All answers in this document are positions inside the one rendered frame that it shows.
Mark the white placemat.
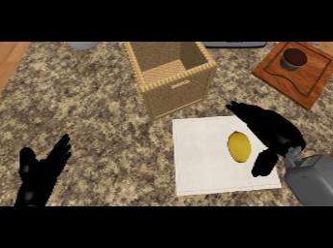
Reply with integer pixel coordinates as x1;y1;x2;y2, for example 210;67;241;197
171;115;283;197

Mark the yellow lemon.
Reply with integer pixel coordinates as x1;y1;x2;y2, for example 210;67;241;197
227;130;254;164

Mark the pale grey round object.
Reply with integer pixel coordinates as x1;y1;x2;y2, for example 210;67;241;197
67;42;102;50

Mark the brown wooden cutting board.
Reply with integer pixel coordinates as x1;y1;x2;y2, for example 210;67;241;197
252;42;333;111

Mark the dark grey flat object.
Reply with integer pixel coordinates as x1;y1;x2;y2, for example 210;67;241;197
202;42;269;49

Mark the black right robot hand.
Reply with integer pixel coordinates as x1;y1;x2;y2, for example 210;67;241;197
224;101;308;178

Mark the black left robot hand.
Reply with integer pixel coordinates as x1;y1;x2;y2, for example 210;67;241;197
14;134;74;207

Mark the chocolate cupcake in grey wrapper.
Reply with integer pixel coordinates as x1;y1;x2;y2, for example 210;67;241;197
279;47;310;72

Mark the tan wicker basket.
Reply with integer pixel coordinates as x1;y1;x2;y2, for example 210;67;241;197
121;42;218;121

